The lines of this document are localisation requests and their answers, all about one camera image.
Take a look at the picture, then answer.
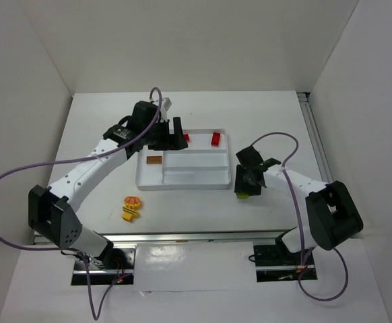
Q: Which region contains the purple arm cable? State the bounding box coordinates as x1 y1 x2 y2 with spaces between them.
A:
0 87 165 321
251 132 349 301

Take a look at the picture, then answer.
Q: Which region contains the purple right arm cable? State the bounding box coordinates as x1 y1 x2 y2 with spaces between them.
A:
251 132 349 301

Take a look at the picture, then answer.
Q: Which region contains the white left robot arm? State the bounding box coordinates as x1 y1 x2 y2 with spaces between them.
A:
28 98 188 268

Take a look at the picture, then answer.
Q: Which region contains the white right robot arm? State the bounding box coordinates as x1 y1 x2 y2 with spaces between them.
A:
234 145 364 254

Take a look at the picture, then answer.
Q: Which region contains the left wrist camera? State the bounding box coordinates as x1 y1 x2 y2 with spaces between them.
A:
161 98 172 111

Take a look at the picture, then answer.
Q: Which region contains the aluminium front rail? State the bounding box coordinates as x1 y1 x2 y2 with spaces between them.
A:
32 229 291 246

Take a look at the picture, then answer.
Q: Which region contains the aluminium right side rail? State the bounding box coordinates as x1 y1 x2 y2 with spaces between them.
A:
296 91 351 239

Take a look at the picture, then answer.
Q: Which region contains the aluminium rail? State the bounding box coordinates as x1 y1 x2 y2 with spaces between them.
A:
32 229 291 246
296 91 351 239

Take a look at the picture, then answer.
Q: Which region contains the green lego piece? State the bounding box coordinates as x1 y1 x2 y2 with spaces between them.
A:
236 193 250 200

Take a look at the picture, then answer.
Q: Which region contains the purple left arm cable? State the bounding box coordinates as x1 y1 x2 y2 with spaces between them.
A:
0 87 165 321

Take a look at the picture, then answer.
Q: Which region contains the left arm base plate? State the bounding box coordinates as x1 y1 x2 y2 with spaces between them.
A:
61 243 137 286

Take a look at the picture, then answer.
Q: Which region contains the brown lego plate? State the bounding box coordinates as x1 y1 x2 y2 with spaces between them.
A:
146 155 163 165

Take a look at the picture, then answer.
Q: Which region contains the yellow orange lego stack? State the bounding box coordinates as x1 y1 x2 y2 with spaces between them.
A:
122 196 142 222

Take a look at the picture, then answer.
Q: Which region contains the white divided sorting tray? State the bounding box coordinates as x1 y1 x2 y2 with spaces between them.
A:
135 129 231 191

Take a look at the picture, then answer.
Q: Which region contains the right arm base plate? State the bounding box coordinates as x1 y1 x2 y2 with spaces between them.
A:
248 244 318 283

